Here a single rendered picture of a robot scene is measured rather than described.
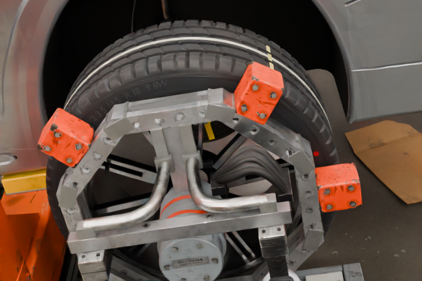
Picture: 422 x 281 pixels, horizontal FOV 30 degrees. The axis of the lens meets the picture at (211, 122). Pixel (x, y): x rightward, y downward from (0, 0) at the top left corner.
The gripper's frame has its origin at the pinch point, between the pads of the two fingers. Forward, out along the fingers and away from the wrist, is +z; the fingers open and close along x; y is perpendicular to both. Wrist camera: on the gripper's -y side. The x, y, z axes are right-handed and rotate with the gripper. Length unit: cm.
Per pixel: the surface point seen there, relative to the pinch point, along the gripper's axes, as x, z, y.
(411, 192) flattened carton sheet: 49, 127, 81
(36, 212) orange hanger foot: -64, 54, 15
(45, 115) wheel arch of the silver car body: -57, 64, -8
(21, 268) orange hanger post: -59, 23, 9
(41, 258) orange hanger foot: -60, 37, 18
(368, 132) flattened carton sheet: 40, 171, 80
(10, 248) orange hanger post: -60, 23, 2
